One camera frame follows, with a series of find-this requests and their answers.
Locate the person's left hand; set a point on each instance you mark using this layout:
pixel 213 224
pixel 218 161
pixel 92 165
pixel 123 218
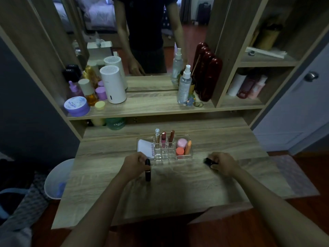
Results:
pixel 132 165

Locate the person's right hand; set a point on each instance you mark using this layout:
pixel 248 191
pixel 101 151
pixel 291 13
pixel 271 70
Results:
pixel 224 164

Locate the person's right fingers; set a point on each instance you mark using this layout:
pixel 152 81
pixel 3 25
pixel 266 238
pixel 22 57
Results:
pixel 214 162

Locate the person's left fingers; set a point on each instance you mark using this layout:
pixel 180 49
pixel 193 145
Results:
pixel 144 159

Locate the small black cosmetic tube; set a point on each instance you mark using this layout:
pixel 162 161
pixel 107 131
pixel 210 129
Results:
pixel 208 161

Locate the black lipstick tube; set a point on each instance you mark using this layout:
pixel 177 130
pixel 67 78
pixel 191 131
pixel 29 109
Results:
pixel 147 170

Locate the person's left forearm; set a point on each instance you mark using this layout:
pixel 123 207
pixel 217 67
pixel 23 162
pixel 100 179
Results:
pixel 97 208

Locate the person's right forearm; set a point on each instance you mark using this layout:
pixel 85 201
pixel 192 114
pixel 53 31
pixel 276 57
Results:
pixel 280 207

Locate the white compact case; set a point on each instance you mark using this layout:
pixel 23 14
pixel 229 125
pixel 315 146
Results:
pixel 145 149

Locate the clear capped lip gloss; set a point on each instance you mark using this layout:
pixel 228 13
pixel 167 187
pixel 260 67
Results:
pixel 157 137

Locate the pink lip gloss tube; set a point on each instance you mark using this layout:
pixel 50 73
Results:
pixel 163 138

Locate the clear acrylic makeup organizer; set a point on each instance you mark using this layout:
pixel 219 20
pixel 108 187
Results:
pixel 171 149

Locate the orange cosmetic stick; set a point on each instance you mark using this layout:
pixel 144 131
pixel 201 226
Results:
pixel 188 147

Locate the brown lip gloss tube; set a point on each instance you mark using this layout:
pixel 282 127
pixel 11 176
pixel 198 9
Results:
pixel 171 137

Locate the orange round cosmetic jar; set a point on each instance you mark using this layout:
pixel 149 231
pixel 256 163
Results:
pixel 180 151

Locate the pink round cosmetic jar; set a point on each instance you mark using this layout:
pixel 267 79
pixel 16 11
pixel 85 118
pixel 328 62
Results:
pixel 182 143

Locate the green cream jar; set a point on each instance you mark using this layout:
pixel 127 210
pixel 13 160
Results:
pixel 115 123

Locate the wooden vanity shelf unit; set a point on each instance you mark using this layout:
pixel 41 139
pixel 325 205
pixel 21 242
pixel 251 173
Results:
pixel 164 113

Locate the pale yellow capped jar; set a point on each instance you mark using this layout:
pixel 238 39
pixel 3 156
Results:
pixel 99 105

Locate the purple capped jar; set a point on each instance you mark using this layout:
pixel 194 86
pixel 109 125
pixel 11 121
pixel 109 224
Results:
pixel 101 93

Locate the white tube bottle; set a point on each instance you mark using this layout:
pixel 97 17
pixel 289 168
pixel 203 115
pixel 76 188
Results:
pixel 236 84

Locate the dark red bottle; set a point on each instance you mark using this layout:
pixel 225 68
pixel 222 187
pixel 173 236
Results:
pixel 244 87

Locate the clear spray bottle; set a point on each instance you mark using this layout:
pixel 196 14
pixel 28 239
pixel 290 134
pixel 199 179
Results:
pixel 184 86

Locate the pink floor mat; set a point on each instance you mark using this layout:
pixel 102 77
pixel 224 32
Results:
pixel 295 174

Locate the white cylindrical humidifier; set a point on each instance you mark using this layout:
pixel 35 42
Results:
pixel 113 83

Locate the pink bottle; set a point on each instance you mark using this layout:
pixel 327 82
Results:
pixel 257 87

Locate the purple round cream tin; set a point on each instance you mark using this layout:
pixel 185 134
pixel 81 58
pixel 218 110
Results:
pixel 76 106

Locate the amber bottle with beige cap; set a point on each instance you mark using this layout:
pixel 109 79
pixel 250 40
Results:
pixel 88 92

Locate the white mesh waste basket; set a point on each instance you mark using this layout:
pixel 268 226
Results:
pixel 57 180

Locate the purple dropper bottle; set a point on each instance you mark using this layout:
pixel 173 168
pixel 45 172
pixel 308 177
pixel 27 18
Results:
pixel 74 90

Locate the white door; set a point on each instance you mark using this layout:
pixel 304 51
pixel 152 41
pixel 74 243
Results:
pixel 295 105

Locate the black capped bottle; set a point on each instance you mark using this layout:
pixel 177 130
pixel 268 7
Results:
pixel 69 74

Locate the white flat packet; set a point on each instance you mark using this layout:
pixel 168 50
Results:
pixel 266 52

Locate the mirror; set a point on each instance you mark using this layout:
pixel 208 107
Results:
pixel 133 35

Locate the silver door knob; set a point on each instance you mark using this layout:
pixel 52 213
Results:
pixel 311 76

